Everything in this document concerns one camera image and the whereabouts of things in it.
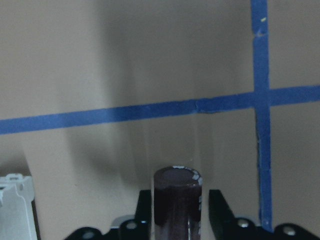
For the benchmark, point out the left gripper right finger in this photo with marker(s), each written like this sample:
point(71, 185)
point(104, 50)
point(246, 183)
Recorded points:
point(221, 217)

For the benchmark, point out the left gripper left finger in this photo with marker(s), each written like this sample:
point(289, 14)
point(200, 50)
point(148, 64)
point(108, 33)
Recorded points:
point(143, 215)

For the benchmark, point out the brown cylindrical capacitor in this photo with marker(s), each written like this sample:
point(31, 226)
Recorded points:
point(177, 203)

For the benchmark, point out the white red circuit breaker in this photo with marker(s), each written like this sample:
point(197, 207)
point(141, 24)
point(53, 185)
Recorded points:
point(17, 220)

